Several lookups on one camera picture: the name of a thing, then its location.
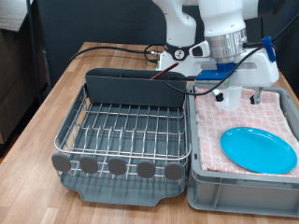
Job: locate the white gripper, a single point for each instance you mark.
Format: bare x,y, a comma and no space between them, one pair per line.
258,71

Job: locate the blue plastic plate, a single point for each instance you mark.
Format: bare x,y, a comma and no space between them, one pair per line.
258,151

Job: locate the brown wooden spoon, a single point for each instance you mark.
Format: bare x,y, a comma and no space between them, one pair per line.
163,71

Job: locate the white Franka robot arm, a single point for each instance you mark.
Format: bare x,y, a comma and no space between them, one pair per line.
221,18

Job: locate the pink checkered dish cloth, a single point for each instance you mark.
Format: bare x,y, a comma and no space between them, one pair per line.
255,118

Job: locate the grey plastic crate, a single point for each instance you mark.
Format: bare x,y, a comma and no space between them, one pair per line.
243,196

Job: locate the dark grey utensil holder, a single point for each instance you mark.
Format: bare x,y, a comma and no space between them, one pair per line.
124,90

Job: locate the grey plastic drain tray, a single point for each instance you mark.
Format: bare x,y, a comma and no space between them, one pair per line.
124,191

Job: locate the brown cardboard boxes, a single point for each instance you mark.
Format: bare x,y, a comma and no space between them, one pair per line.
15,77

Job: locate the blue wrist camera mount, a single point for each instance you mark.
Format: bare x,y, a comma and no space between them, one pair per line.
215,74

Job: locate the black metal post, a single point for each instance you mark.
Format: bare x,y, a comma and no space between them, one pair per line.
32,46

